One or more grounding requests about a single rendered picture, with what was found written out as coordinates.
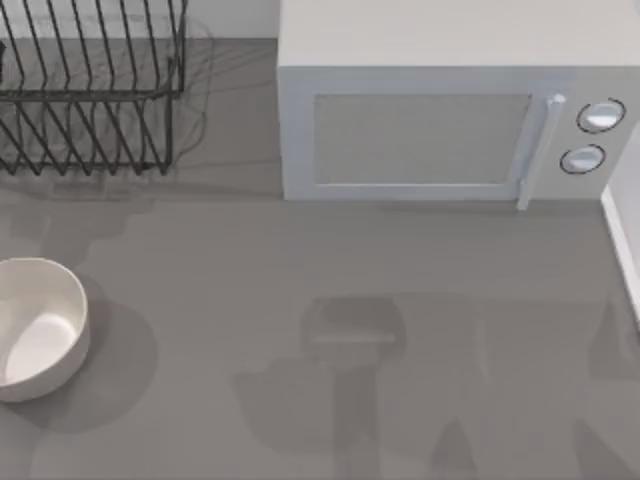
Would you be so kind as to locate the microwave door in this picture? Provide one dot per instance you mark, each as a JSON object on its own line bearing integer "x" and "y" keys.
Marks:
{"x": 420, "y": 140}

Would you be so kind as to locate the pale microwave oven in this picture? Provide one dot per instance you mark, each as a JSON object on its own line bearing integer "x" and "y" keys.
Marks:
{"x": 380, "y": 45}

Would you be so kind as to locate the small microwave knob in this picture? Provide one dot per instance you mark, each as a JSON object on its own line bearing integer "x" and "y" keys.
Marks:
{"x": 582, "y": 159}

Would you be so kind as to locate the white bowl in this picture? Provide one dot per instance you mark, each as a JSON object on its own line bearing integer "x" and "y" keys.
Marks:
{"x": 40, "y": 330}

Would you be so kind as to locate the large microwave knob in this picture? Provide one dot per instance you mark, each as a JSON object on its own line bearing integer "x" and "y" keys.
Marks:
{"x": 601, "y": 115}

